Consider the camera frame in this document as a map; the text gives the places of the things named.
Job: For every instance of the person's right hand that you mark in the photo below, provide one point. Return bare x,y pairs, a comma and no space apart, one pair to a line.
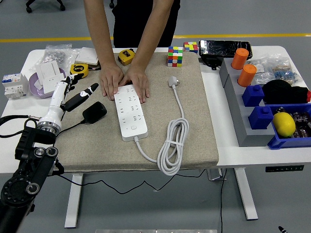
111,80

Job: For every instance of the person's left hand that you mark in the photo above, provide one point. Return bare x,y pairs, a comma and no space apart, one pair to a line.
139,80

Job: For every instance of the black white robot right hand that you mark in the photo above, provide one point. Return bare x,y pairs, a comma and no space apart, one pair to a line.
282,229

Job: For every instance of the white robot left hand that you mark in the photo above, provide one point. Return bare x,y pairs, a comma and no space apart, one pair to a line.
57,99

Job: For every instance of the black plug adapter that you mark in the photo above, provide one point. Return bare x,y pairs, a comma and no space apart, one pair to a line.
94,112

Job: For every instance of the white power strip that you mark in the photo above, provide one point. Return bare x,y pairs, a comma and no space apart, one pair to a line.
131,116

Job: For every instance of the person's right forearm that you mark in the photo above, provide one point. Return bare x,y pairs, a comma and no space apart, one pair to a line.
100,31

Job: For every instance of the person's left forearm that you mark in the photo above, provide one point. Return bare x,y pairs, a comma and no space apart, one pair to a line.
149,36

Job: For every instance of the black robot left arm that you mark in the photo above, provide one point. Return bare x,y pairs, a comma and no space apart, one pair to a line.
31,165

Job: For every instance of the dark flat pad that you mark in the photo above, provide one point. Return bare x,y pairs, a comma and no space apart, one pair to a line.
94,67

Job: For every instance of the purple bowl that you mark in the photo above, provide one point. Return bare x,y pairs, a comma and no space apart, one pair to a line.
34,91

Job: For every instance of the yellow tape measure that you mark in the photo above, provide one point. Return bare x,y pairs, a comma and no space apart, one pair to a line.
79,69
126,57

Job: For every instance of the large colourful puzzle cube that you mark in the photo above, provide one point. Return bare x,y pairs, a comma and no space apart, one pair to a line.
175,57

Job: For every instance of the plastic bag of screws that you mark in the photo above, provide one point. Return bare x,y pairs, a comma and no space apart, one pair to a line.
57,55

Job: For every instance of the white circuit breaker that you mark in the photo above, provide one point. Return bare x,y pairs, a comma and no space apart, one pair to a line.
14,86

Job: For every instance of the white table leg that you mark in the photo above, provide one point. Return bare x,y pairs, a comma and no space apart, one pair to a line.
246,194
73,201

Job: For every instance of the small colourful puzzle cube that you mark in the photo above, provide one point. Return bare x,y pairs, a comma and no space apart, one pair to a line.
190,47

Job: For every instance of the black table control panel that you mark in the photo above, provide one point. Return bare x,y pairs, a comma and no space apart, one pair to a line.
284,168

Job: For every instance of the person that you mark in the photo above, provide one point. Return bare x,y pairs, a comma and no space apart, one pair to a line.
126,19

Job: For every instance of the grey-brown mat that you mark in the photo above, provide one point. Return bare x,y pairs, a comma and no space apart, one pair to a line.
102,145

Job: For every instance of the black device stand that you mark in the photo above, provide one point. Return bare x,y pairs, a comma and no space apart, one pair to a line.
211,62

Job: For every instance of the black office chair base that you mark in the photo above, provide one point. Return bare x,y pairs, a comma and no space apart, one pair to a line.
45,3
111,4

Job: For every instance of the blue plastic bin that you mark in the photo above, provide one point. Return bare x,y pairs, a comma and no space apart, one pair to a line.
279,143

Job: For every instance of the grey box under table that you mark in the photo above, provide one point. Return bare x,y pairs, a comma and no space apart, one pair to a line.
215,174

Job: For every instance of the shiny black flat device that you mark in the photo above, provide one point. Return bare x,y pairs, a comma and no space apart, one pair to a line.
223,48

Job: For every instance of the orange cylinder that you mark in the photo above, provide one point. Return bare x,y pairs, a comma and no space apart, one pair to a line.
239,58
246,75

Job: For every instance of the yellow lemon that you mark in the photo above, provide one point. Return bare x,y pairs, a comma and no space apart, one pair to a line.
283,125

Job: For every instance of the grey stepped block holder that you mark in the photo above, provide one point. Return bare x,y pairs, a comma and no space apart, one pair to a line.
239,121

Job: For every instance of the blue square block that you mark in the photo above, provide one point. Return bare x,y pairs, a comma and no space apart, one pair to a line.
260,117
252,95

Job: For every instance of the clear plastic parts bag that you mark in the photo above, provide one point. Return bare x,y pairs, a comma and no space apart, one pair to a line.
261,72

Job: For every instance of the black cloth with red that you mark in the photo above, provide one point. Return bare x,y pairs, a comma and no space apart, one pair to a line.
279,89

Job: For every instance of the plastic bag of resistors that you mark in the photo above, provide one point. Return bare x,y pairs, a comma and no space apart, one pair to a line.
284,70

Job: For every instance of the white wall socket panel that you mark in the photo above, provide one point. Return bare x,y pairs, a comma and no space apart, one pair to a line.
49,83

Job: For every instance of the white switch panel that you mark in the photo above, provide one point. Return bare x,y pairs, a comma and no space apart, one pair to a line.
86,57

